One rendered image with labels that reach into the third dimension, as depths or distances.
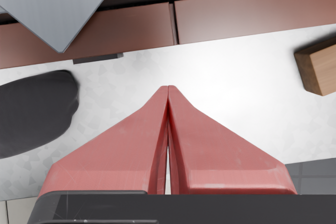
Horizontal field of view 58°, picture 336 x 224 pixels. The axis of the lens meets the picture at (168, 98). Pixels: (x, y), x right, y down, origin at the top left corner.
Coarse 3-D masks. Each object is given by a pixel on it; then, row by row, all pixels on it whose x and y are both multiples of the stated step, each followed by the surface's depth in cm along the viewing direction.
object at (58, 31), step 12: (84, 12) 24; (24, 24) 24; (36, 24) 24; (48, 24) 24; (60, 24) 24; (72, 24) 24; (84, 24) 24; (48, 36) 24; (60, 36) 24; (72, 36) 25; (60, 48) 25
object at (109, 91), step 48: (192, 48) 43; (240, 48) 43; (288, 48) 43; (96, 96) 44; (144, 96) 44; (192, 96) 44; (240, 96) 44; (288, 96) 44; (48, 144) 45; (288, 144) 46; (0, 192) 46
